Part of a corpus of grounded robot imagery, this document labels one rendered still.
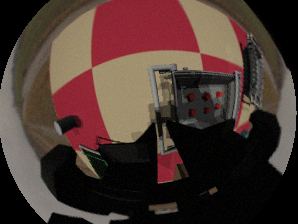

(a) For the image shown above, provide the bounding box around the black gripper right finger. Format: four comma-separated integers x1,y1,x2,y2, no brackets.
166,119,237,176

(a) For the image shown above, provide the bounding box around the dark grey cylinder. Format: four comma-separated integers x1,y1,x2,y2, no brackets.
55,116,76,136

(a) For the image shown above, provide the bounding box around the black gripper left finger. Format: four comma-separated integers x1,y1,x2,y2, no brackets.
98,123,158,184

